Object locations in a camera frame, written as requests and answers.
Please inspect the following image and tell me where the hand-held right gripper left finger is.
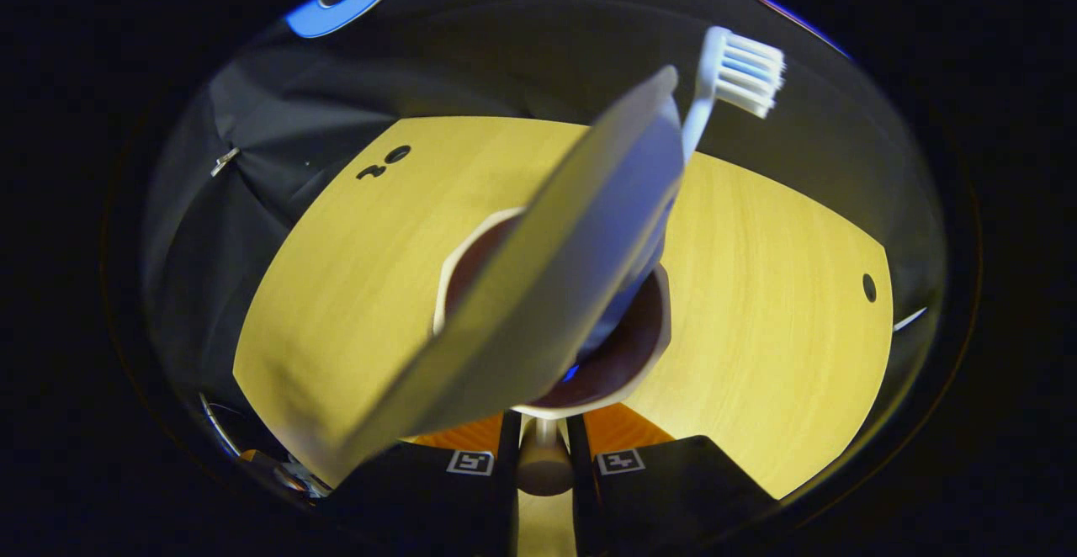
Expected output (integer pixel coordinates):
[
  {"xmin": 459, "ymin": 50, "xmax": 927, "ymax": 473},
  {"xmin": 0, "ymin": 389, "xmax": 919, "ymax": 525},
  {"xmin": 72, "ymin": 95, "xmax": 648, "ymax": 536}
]
[{"xmin": 324, "ymin": 410, "xmax": 523, "ymax": 557}]

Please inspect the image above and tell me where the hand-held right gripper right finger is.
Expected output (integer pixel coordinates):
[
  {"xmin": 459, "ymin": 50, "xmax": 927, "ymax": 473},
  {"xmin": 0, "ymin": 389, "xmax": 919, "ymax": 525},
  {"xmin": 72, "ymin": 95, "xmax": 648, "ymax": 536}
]
[{"xmin": 568, "ymin": 403, "xmax": 779, "ymax": 557}]

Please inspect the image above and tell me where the beige cup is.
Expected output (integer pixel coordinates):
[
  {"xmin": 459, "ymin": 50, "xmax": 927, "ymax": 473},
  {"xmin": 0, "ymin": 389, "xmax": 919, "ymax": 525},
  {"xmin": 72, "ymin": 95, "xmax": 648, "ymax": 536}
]
[{"xmin": 432, "ymin": 208, "xmax": 674, "ymax": 497}]

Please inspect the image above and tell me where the white toothpaste tube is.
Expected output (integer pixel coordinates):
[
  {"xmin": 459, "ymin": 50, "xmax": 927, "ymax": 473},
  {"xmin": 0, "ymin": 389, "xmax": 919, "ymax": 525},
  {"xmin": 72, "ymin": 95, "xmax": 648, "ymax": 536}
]
[{"xmin": 324, "ymin": 65, "xmax": 687, "ymax": 474}]

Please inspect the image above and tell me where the white toothbrush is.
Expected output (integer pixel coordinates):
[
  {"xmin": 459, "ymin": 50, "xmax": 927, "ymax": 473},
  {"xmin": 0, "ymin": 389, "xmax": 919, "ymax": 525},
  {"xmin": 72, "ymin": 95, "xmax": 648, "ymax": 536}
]
[{"xmin": 680, "ymin": 25, "xmax": 788, "ymax": 162}]

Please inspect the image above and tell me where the wooden desktop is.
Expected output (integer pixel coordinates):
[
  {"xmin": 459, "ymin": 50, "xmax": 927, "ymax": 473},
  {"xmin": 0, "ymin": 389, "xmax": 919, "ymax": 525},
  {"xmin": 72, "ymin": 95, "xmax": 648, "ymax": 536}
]
[{"xmin": 233, "ymin": 115, "xmax": 894, "ymax": 557}]

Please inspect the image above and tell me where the black backdrop cloth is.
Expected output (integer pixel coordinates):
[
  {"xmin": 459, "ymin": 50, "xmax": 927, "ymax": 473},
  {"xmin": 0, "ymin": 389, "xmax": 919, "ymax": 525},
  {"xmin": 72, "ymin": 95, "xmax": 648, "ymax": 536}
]
[{"xmin": 143, "ymin": 0, "xmax": 947, "ymax": 423}]

